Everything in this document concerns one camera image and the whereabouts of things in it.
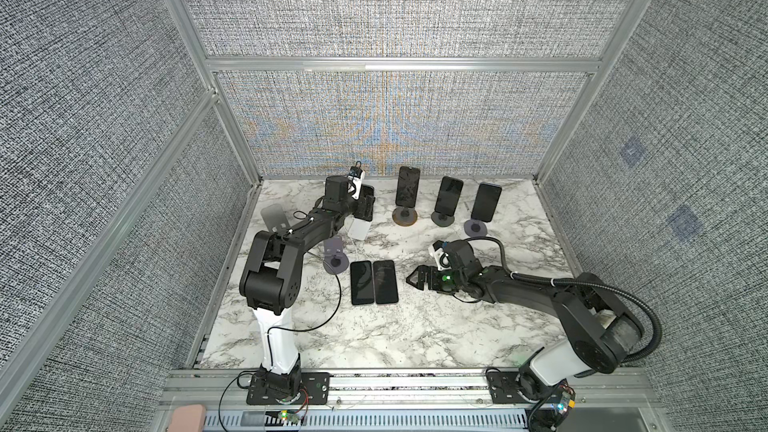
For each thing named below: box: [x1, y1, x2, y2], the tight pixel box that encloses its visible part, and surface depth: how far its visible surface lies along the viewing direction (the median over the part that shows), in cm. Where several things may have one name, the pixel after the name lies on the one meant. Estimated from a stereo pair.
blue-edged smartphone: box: [353, 184, 376, 222], surface depth 91 cm
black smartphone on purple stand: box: [470, 182, 502, 223], surface depth 97 cm
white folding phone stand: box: [344, 214, 371, 240], surface depth 105 cm
